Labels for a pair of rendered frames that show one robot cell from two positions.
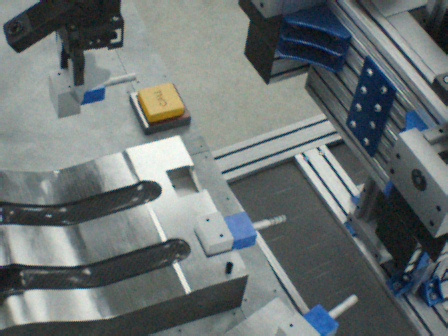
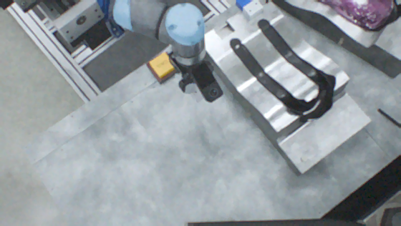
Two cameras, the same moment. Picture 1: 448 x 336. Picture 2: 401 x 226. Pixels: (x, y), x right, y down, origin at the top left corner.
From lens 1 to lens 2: 113 cm
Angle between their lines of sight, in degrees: 42
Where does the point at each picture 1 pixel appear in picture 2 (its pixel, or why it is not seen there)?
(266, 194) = (106, 77)
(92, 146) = not seen: hidden behind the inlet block
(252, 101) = (25, 111)
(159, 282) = (281, 27)
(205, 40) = not seen: outside the picture
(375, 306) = not seen: hidden behind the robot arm
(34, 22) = (210, 80)
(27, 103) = (177, 134)
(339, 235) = (122, 41)
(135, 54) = (124, 91)
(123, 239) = (265, 47)
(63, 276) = (296, 64)
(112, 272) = (282, 48)
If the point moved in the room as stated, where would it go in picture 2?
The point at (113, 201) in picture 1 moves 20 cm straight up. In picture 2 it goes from (245, 58) to (250, 26)
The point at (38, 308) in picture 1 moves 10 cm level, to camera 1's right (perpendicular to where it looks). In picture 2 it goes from (324, 62) to (319, 31)
